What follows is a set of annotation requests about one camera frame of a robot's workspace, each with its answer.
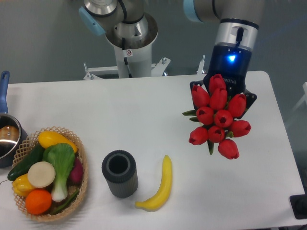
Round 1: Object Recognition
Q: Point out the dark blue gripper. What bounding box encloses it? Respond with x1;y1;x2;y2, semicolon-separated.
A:
191;45;257;118

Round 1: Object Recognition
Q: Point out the red tulip bouquet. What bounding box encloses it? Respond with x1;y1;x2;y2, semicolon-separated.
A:
183;74;251;160

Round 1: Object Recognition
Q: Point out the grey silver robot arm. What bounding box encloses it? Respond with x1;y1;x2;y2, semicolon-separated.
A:
79;0;265;107

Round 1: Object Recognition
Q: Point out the dark grey ribbed vase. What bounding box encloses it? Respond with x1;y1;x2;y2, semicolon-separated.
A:
102;150;138;198

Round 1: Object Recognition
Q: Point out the yellow plastic banana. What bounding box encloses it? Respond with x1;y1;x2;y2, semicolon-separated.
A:
135;155;173;211

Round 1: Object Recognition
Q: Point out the black device at edge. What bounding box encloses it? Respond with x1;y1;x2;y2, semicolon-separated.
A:
289;194;307;219

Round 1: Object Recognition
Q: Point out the purple sweet potato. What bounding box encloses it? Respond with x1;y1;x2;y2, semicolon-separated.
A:
69;158;83;184

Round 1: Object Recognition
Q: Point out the green bok choy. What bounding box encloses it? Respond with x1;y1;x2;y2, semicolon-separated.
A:
43;143;75;202

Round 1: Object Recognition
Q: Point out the yellow squash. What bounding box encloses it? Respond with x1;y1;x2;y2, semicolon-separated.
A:
38;131;78;153

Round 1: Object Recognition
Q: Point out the woven wicker basket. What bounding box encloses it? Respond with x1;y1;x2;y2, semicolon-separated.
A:
8;126;88;222

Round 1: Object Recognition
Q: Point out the dark green cucumber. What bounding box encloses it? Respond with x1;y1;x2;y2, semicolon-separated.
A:
7;143;45;181

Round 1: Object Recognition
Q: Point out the cream round slice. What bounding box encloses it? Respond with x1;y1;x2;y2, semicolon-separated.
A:
27;161;56;188

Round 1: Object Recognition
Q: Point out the green bean pod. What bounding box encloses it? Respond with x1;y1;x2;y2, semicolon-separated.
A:
50;190;79;215

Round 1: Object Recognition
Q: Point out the orange fruit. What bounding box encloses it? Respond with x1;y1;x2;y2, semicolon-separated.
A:
25;189;52;215

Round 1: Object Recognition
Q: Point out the yellow bell pepper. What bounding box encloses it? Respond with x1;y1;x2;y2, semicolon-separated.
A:
12;173;35;197

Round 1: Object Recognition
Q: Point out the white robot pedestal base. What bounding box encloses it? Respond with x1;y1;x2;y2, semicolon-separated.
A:
83;46;171;80

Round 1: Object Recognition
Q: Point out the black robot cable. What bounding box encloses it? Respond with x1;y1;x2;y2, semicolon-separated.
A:
121;37;133;78

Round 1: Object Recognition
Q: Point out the blue handled saucepan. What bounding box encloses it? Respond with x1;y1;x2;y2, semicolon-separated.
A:
0;71;27;168

